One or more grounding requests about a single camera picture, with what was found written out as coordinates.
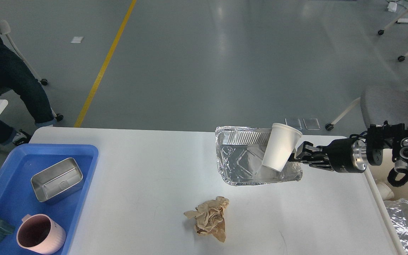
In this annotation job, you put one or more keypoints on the white plastic bin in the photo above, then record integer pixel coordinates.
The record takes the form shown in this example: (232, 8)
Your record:
(383, 190)

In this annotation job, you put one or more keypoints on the white paper cup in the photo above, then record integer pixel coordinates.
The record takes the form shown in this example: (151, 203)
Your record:
(280, 146)

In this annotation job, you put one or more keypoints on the clear floor plate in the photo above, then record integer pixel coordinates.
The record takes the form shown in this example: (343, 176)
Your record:
(294, 123)
(311, 123)

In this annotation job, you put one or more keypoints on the square stainless steel tray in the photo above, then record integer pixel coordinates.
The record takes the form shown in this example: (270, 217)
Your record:
(58, 181)

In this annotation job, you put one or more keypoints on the blue plastic tray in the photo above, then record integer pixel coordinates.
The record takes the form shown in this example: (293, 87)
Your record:
(17, 197)

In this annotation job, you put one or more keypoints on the pink ribbed mug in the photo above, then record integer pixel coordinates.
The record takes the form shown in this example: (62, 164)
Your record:
(41, 234)

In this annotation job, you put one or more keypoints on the clear floor plate right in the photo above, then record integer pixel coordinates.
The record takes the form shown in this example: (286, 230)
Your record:
(311, 123)

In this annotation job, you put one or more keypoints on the clear floor plate left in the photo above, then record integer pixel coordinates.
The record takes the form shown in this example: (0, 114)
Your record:
(294, 123)

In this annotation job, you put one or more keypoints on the grey office chair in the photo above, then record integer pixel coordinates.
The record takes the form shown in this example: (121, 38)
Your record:
(378, 104)

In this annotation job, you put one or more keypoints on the seated person in black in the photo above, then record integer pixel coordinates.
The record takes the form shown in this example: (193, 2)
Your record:
(9, 78)

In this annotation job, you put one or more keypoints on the crumpled foil in bin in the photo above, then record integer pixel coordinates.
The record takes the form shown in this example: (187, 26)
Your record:
(407, 226)

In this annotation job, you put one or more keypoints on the aluminium foil container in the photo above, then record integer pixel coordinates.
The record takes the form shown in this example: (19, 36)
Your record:
(240, 151)

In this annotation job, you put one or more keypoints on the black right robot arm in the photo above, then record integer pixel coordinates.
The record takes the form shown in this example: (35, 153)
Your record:
(386, 136)

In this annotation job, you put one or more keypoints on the brown paper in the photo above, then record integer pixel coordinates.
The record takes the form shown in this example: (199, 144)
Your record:
(210, 218)

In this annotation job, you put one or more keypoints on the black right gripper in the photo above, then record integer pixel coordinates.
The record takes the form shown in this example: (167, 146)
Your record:
(347, 155)

